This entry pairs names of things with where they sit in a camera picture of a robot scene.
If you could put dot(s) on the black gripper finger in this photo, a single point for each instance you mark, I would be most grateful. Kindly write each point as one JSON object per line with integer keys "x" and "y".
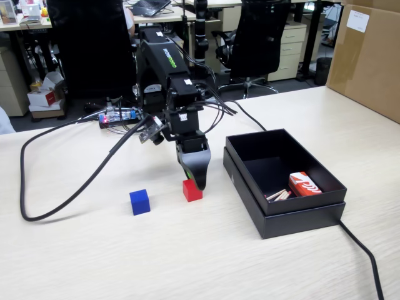
{"x": 198, "y": 168}
{"x": 187, "y": 175}

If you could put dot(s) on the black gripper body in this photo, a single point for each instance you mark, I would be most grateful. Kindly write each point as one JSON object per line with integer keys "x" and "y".
{"x": 184, "y": 125}

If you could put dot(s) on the red cube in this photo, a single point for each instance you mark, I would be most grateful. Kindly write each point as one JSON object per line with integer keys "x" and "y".
{"x": 189, "y": 192}

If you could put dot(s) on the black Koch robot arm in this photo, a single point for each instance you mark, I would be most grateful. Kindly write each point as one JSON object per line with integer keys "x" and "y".
{"x": 162, "y": 59}

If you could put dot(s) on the blue cube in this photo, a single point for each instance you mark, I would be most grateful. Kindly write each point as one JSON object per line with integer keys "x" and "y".
{"x": 139, "y": 203}

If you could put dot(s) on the robot controller circuit board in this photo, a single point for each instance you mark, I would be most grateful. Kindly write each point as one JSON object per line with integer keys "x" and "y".
{"x": 117, "y": 118}

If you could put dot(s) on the open black box tray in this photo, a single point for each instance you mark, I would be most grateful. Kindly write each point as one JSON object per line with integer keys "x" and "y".
{"x": 275, "y": 175}

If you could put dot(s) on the wooden match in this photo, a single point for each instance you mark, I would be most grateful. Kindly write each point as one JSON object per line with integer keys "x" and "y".
{"x": 275, "y": 193}
{"x": 280, "y": 196}
{"x": 285, "y": 197}

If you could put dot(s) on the black jointed stand pole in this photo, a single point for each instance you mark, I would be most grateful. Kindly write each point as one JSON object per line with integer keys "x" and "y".
{"x": 200, "y": 40}

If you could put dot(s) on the orange white matchbox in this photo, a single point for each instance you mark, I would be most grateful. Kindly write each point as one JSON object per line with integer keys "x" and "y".
{"x": 304, "y": 184}

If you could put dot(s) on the light wooden office desk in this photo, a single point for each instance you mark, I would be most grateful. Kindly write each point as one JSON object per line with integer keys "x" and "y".
{"x": 175, "y": 17}
{"x": 18, "y": 26}

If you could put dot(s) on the black mesh office chair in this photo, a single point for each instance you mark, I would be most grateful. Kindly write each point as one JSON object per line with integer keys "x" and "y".
{"x": 259, "y": 37}

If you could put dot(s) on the black open box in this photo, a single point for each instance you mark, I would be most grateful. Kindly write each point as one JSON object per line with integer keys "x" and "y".
{"x": 300, "y": 223}

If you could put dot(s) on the black high-back office chair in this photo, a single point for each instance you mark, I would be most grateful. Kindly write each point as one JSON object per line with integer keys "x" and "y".
{"x": 90, "y": 47}

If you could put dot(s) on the black laptop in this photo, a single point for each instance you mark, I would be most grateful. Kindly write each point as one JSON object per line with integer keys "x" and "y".
{"x": 150, "y": 7}

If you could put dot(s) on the beige three-drawer cabinet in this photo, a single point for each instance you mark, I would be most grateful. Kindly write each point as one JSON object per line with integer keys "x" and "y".
{"x": 289, "y": 50}

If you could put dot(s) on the flat brown carton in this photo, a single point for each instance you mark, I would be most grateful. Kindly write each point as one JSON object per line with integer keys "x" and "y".
{"x": 47, "y": 112}

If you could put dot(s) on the open white carton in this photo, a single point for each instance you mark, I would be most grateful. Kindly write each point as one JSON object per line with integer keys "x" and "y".
{"x": 53, "y": 79}

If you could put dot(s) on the white red small carton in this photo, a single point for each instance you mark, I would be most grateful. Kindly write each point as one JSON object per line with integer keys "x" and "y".
{"x": 43, "y": 98}

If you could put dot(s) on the black mesh trash bin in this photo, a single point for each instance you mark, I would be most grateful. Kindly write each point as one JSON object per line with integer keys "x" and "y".
{"x": 322, "y": 72}

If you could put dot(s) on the beige side cabinet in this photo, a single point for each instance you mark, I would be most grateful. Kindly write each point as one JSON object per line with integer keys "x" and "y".
{"x": 11, "y": 87}

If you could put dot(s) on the yellow toy figure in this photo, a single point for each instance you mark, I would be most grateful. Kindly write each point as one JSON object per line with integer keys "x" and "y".
{"x": 45, "y": 12}

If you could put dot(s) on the white garment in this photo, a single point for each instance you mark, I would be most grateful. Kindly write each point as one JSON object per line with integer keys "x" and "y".
{"x": 4, "y": 122}

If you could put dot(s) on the white desktop gadget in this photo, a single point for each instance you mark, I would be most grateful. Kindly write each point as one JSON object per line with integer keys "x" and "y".
{"x": 32, "y": 12}

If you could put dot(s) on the large brown cardboard box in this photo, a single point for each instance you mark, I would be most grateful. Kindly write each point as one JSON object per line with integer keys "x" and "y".
{"x": 368, "y": 62}

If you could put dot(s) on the white shipping label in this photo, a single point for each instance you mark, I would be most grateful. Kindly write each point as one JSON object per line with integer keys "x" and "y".
{"x": 358, "y": 21}

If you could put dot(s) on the framed picture stand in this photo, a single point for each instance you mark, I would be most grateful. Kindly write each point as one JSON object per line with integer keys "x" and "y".
{"x": 7, "y": 12}

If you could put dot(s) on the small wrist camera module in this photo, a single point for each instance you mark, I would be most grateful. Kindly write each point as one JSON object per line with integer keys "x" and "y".
{"x": 150, "y": 131}

